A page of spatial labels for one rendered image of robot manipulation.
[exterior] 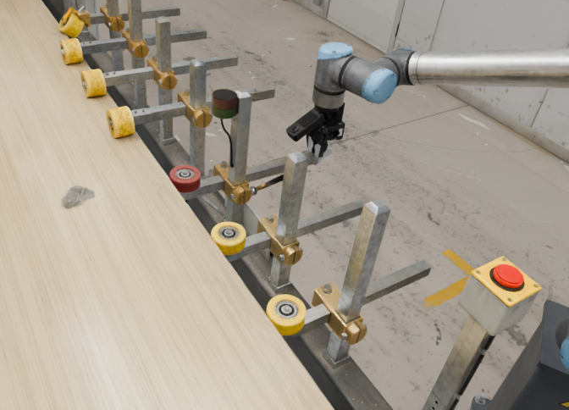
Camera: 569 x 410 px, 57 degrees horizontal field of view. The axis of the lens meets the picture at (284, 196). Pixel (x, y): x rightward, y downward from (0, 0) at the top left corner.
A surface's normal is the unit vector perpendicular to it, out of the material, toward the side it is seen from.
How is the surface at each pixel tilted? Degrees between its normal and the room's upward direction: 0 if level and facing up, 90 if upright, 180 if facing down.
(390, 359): 0
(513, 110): 90
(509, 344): 0
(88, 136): 0
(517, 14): 90
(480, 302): 90
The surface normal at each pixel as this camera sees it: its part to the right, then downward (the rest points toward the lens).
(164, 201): 0.11, -0.78
